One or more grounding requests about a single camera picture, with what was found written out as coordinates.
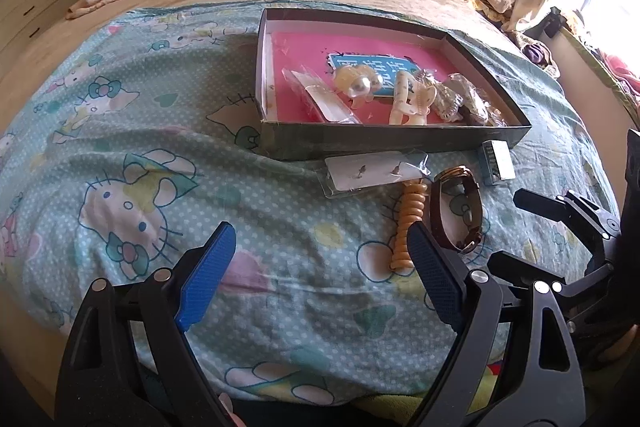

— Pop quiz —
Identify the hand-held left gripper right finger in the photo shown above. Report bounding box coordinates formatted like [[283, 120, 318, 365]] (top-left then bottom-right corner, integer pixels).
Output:
[[407, 221, 586, 427]]

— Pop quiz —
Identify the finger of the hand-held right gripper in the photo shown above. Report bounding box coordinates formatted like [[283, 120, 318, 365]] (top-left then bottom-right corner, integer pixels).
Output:
[[514, 188, 623, 258], [487, 251, 616, 306]]

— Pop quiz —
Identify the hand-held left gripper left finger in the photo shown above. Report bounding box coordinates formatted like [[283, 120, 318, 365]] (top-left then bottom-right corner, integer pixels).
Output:
[[55, 221, 237, 427]]

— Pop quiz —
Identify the wooden coil bracelet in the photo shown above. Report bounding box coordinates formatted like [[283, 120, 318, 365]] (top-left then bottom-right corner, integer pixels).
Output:
[[390, 179, 428, 271]]

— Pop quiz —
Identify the brown strap wristwatch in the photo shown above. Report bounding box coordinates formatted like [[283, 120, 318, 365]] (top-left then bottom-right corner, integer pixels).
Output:
[[431, 165, 485, 254]]

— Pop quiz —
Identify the bagged dark bead bracelet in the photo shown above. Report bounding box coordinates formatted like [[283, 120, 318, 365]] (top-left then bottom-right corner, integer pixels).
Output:
[[460, 77, 508, 128]]

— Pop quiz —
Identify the clear earring bag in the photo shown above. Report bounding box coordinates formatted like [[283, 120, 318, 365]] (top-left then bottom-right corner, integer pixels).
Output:
[[324, 150, 432, 198]]

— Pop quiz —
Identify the bag of yellow hoops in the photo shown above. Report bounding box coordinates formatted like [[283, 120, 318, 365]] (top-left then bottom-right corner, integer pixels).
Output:
[[425, 74, 481, 122]]

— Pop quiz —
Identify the shallow grey cardboard box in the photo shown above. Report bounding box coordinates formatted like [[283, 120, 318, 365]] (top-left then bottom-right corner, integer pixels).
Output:
[[255, 8, 532, 161]]

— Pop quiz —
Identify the white claw hair clip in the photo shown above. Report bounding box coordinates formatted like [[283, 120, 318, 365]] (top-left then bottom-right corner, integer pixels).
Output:
[[389, 72, 438, 126]]

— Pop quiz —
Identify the clear bag with hairpin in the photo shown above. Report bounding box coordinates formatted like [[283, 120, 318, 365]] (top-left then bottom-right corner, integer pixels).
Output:
[[282, 64, 363, 125]]

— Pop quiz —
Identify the pearl hair clip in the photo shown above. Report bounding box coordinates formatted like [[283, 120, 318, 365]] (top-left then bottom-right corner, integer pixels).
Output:
[[332, 61, 383, 108]]

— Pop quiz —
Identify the person's left hand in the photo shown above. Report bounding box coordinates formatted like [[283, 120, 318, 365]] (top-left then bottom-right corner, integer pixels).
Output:
[[217, 394, 246, 427]]

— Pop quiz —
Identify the small white teal box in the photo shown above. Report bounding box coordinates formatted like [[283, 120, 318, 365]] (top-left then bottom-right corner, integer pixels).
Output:
[[481, 139, 517, 184]]

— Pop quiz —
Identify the purple garment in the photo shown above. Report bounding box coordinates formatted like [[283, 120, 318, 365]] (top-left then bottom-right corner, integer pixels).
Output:
[[520, 42, 561, 78]]

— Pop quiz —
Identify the pink cloth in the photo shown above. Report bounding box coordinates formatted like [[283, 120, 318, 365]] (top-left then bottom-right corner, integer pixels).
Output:
[[597, 52, 640, 92]]

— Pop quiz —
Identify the cartoon cat printed blanket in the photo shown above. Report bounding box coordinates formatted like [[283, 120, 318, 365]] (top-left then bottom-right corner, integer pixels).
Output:
[[0, 0, 621, 403]]

